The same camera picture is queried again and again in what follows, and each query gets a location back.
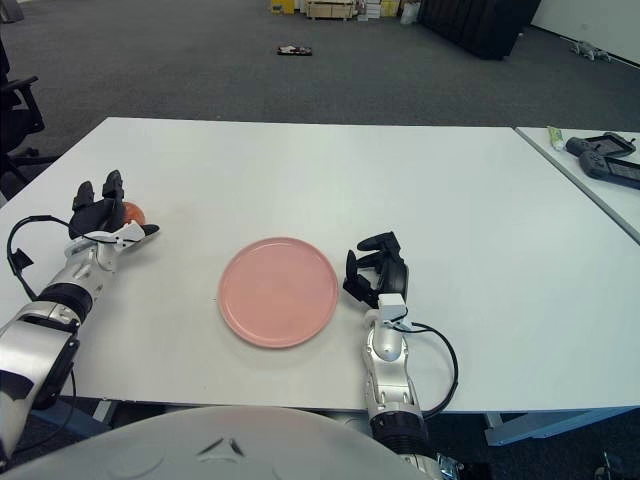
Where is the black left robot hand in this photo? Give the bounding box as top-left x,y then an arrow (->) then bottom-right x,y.
68,169 -> 162,246

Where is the black office chair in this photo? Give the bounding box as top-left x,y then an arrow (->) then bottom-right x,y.
0,34 -> 57,201

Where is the pink round plate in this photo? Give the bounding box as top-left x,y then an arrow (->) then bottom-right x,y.
217,236 -> 342,350

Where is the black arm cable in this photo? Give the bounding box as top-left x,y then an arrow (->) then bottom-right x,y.
6,214 -> 121,302
399,322 -> 461,417

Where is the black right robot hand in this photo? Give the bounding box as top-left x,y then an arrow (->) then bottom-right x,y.
342,231 -> 411,311

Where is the grey robot torso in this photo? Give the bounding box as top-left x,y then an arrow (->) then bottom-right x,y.
0,405 -> 419,480

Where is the wooden pallet crate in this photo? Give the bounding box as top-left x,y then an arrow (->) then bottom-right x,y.
305,0 -> 358,22

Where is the red yellow apple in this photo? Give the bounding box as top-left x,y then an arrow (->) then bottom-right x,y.
122,201 -> 148,226

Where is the black handheld controller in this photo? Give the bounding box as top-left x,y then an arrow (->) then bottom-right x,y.
578,149 -> 640,191
564,131 -> 640,157

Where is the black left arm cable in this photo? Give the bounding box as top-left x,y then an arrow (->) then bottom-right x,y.
6,214 -> 121,302

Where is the black cabinet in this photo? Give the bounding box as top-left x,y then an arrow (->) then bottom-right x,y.
418,0 -> 544,62

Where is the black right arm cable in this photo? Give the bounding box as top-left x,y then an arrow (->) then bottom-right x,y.
399,322 -> 461,417

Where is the grey robot dog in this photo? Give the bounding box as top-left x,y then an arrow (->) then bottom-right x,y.
571,40 -> 613,63

